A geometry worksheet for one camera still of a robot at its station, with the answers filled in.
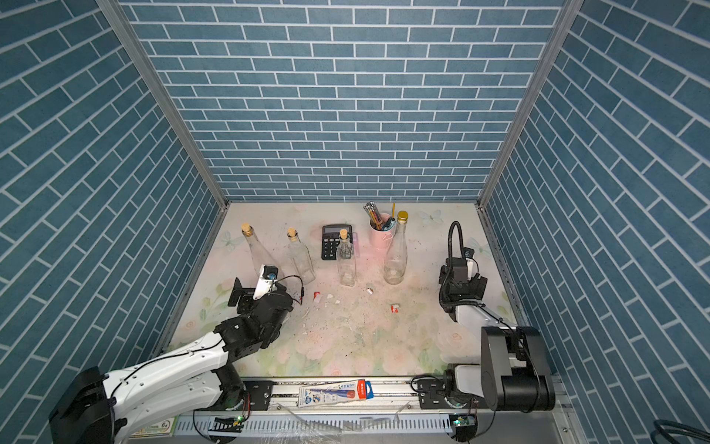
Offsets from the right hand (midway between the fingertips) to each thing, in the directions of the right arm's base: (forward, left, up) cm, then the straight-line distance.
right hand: (468, 274), depth 91 cm
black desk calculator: (+14, +49, -3) cm, 51 cm away
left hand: (-13, +63, +9) cm, 65 cm away
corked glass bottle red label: (+4, +42, -3) cm, 42 cm away
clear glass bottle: (-8, +64, +15) cm, 66 cm away
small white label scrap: (-6, +33, -6) cm, 34 cm away
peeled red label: (-12, +24, -5) cm, 27 cm away
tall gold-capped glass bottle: (+2, +25, +4) cm, 25 cm away
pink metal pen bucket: (+12, +30, 0) cm, 32 cm away
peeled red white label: (-9, +51, -6) cm, 52 cm away
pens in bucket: (+16, +32, +6) cm, 36 cm away
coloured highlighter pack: (-48, +81, -5) cm, 95 cm away
